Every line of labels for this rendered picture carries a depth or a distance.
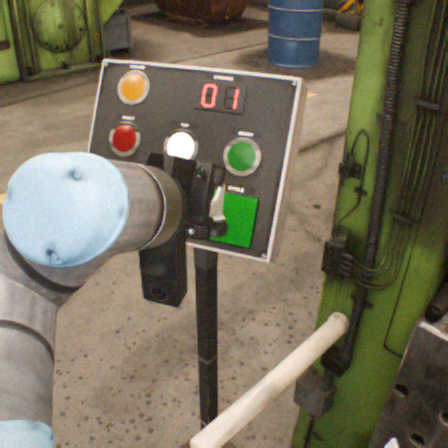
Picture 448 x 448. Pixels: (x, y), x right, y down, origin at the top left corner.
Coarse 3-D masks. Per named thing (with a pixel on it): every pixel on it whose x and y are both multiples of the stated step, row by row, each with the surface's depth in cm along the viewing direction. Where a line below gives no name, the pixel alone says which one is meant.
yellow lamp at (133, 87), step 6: (126, 78) 78; (132, 78) 77; (138, 78) 77; (126, 84) 78; (132, 84) 77; (138, 84) 77; (144, 84) 77; (126, 90) 78; (132, 90) 77; (138, 90) 77; (144, 90) 77; (126, 96) 78; (132, 96) 77; (138, 96) 77
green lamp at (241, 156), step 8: (240, 144) 72; (248, 144) 72; (232, 152) 73; (240, 152) 72; (248, 152) 72; (232, 160) 73; (240, 160) 72; (248, 160) 72; (232, 168) 73; (240, 168) 73; (248, 168) 72
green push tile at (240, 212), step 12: (216, 192) 73; (228, 204) 73; (240, 204) 72; (252, 204) 72; (228, 216) 73; (240, 216) 72; (252, 216) 72; (228, 228) 73; (240, 228) 72; (252, 228) 72; (216, 240) 74; (228, 240) 73; (240, 240) 73; (252, 240) 73
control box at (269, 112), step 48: (144, 96) 77; (192, 96) 75; (240, 96) 72; (288, 96) 70; (96, 144) 80; (144, 144) 77; (288, 144) 71; (240, 192) 73; (288, 192) 76; (192, 240) 76
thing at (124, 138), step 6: (120, 126) 78; (126, 126) 78; (114, 132) 79; (120, 132) 78; (126, 132) 78; (132, 132) 78; (114, 138) 79; (120, 138) 78; (126, 138) 78; (132, 138) 78; (114, 144) 79; (120, 144) 78; (126, 144) 78; (132, 144) 78; (120, 150) 78; (126, 150) 78
